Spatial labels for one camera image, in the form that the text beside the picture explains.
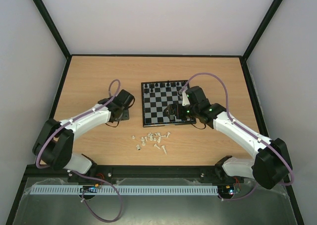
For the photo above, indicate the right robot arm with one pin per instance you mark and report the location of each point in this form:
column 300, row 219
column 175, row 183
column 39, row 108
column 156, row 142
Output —
column 270, row 162

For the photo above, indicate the black aluminium frame rail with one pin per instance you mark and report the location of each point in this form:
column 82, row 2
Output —
column 204, row 174

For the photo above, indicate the black grey chessboard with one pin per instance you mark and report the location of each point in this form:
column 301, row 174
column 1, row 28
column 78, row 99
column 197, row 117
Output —
column 153, row 104

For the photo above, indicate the light blue cable duct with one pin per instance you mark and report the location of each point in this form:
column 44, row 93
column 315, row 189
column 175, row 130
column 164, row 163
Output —
column 124, row 190

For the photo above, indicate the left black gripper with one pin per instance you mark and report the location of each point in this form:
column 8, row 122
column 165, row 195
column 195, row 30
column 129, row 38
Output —
column 126, row 117

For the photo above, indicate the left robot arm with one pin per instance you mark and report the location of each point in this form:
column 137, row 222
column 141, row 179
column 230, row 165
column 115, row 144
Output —
column 54, row 145

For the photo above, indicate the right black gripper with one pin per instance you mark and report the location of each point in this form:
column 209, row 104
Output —
column 177, row 110

